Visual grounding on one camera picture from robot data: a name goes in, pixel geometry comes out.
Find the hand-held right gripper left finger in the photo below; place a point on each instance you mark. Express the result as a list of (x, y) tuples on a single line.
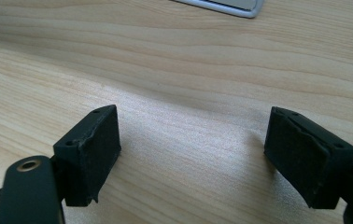
[(87, 161)]

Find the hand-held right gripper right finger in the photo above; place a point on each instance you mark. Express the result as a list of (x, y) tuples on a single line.
[(308, 161)]

